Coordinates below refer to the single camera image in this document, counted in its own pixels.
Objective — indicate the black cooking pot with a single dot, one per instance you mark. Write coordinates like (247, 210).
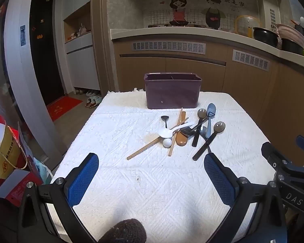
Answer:
(266, 38)

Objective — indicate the purple utensil holder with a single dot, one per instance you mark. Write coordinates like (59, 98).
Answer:
(172, 93)

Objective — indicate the black bowl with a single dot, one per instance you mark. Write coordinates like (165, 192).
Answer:
(292, 46)

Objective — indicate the small white ball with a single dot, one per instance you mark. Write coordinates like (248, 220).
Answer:
(167, 142)

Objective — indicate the brown wooden spoon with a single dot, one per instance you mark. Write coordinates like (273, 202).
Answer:
(181, 139)

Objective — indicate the white refrigerator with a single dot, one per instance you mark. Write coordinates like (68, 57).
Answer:
(27, 81)

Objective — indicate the white textured tablecloth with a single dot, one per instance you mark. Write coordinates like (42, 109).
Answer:
(131, 182)

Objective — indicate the dark translucent slotted spoon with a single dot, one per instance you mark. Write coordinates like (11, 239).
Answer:
(202, 114)
(219, 127)

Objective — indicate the blue-grey rice paddle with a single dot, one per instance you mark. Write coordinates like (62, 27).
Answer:
(209, 124)

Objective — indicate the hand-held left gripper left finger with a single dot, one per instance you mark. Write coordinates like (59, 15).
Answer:
(82, 181)

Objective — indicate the dark entry door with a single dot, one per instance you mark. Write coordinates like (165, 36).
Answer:
(45, 55)

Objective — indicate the brown fuzzy object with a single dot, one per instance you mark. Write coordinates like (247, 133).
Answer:
(122, 231)

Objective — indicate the light sneaker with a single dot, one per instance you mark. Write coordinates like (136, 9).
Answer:
(91, 93)

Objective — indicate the small black spoon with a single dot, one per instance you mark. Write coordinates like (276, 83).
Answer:
(164, 118)

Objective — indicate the long vent grille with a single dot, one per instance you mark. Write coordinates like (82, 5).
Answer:
(167, 47)

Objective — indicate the white shoe cabinet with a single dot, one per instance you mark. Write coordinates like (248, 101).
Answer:
(81, 63)

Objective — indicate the kitchen counter cabinet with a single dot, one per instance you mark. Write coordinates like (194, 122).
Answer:
(182, 65)

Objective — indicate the small blue-grey spoon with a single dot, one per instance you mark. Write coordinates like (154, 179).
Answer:
(203, 131)

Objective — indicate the wooden chopstick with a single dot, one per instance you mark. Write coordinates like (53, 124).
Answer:
(180, 115)
(141, 149)

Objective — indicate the cartoon wall sticker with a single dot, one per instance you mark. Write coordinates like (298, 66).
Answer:
(178, 7)

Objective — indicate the metal spoon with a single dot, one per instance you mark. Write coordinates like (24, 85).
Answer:
(188, 131)

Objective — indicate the glass pot lid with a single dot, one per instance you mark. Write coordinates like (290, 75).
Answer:
(243, 25)

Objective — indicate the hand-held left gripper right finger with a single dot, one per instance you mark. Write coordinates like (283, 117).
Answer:
(219, 182)

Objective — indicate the white plastic spoon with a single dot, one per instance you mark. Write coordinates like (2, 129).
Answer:
(164, 132)

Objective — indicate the red door mat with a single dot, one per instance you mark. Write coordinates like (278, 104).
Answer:
(63, 107)

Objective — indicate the teal plastic bag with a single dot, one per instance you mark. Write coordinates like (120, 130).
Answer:
(43, 172)

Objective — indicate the short vent grille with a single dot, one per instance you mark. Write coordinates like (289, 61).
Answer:
(250, 59)

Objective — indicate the pink plastic basket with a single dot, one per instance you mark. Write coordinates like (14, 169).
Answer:
(292, 31)

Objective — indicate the red and white shopping bag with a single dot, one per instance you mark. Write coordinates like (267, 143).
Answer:
(5, 157)

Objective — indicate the black gas stove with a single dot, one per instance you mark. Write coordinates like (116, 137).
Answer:
(177, 25)

